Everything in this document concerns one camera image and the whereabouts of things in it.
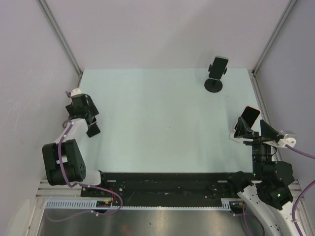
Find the white slotted cable duct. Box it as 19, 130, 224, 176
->
45, 198, 233, 211

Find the aluminium frame rail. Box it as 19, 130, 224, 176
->
36, 0, 83, 78
251, 0, 300, 77

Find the aluminium frame rail right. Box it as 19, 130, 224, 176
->
251, 0, 300, 77

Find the aluminium frame rail left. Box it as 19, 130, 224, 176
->
36, 0, 83, 78

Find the black round-base phone stand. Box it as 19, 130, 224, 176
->
204, 78, 223, 93

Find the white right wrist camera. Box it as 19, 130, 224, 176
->
277, 130, 297, 148

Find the white-cased phone on round stand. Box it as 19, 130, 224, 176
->
208, 56, 229, 80

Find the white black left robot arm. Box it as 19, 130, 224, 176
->
42, 88, 109, 197

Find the black folding phone stand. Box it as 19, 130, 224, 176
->
87, 122, 100, 138

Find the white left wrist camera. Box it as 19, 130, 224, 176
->
70, 88, 82, 97

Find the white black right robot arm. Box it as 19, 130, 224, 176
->
227, 117, 305, 236

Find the white phone stand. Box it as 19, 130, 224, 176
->
229, 123, 251, 143

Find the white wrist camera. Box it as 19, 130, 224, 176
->
277, 130, 297, 148
70, 88, 82, 97

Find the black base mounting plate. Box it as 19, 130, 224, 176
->
80, 172, 247, 208

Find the pink-cased phone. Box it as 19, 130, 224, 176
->
90, 117, 97, 125
241, 106, 260, 128

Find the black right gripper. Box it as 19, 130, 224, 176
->
233, 116, 278, 177

